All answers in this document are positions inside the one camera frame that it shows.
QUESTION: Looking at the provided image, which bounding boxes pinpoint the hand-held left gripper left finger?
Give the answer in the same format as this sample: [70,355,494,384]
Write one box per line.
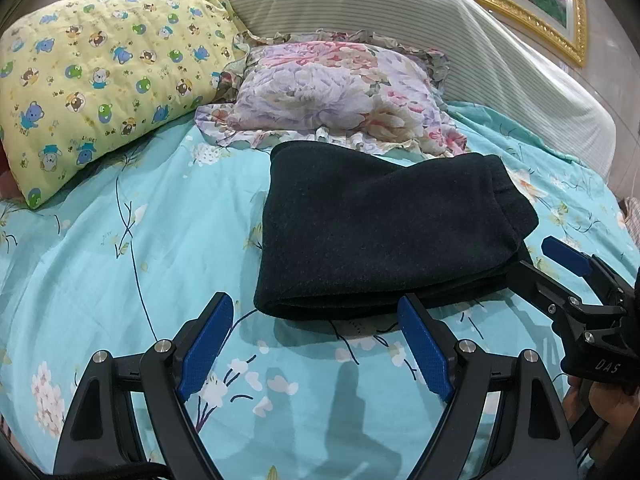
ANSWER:
[52,291,235,480]

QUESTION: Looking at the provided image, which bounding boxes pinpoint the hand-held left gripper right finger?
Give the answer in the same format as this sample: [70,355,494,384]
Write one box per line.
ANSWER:
[397,292,581,480]

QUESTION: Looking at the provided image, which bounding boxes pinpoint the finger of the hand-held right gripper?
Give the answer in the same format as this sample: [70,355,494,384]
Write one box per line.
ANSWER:
[505,258,622,322]
[541,236,632,307]

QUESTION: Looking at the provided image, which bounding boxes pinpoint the black pants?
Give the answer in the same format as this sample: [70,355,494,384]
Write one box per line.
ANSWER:
[253,141,540,323]

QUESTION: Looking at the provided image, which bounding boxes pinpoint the person's right hand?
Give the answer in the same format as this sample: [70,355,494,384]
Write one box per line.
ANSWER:
[567,375,632,437]

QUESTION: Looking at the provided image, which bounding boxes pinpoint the pink striped cloth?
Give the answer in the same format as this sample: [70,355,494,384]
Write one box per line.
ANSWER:
[617,195,640,248]

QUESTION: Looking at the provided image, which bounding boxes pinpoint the turquoise floral bed sheet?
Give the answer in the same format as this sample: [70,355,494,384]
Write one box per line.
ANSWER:
[0,100,640,480]

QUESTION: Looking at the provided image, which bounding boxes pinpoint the gold framed flower picture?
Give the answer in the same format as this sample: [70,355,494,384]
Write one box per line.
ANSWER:
[92,0,589,68]

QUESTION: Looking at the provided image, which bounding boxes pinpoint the red cloth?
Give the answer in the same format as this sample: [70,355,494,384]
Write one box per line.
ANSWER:
[0,152,20,201]

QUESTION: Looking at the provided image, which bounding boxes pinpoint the floral ruffled pillow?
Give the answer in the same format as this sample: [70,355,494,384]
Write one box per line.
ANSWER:
[194,30,471,159]

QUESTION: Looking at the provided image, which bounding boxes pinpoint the yellow cartoon print pillow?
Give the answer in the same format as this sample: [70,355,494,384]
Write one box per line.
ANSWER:
[0,0,251,211]

